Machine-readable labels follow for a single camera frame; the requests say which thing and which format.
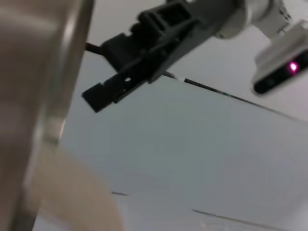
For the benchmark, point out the clear plastic measuring cup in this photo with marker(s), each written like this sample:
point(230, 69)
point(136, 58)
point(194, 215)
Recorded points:
point(31, 72)

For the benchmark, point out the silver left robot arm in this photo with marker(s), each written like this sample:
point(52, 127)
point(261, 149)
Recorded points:
point(260, 12)

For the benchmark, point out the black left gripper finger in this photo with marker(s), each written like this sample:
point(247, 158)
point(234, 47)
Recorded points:
point(149, 36)
point(98, 96)

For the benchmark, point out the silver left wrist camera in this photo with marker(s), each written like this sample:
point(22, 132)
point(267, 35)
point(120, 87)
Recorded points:
point(279, 55)

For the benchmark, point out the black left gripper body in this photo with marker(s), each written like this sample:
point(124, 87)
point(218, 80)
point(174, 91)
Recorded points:
point(207, 21)

